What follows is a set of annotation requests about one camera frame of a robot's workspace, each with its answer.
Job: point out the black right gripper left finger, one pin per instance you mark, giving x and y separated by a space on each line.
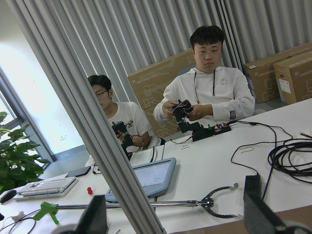
92 221

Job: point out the black computer mouse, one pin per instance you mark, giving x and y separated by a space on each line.
8 196

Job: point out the aluminium frame post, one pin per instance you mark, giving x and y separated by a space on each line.
47 38

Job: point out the blue teach pendant tablet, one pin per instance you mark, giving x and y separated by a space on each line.
155 177

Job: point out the white keyboard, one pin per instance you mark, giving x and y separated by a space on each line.
46 188

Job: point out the black power adapter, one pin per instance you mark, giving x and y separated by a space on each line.
252 185

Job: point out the black smartphone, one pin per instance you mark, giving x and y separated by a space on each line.
79 172

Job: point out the person with glasses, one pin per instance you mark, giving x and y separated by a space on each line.
128 112

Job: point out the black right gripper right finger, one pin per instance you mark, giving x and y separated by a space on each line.
260 219

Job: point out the person in white hoodie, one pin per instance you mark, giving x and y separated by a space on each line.
217 94

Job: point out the green potted plant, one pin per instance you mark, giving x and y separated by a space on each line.
17 166

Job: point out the small red object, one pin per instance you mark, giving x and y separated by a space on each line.
89 191

